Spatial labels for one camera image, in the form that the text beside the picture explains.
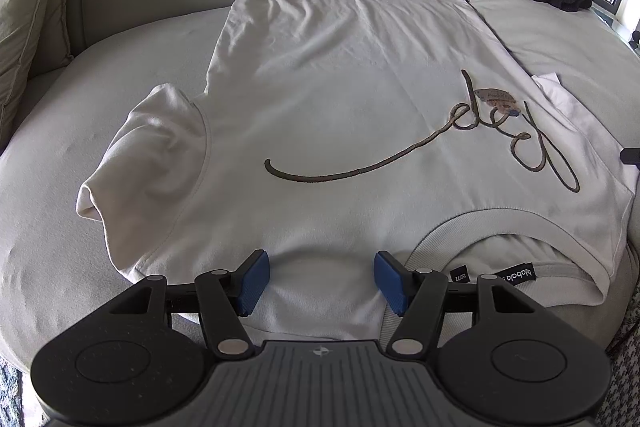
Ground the light grey t-shirt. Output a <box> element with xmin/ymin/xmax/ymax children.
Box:
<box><xmin>77</xmin><ymin>0</ymin><xmax>637</xmax><ymax>341</ymax></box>

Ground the patterned floor rug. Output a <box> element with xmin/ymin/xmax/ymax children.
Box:
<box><xmin>0</xmin><ymin>359</ymin><xmax>48</xmax><ymax>427</ymax></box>

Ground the grey fabric sofa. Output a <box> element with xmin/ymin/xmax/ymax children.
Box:
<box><xmin>1</xmin><ymin>0</ymin><xmax>639</xmax><ymax>369</ymax></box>

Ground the front olive cushion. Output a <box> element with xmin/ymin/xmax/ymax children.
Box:
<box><xmin>0</xmin><ymin>0</ymin><xmax>48</xmax><ymax>150</ymax></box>

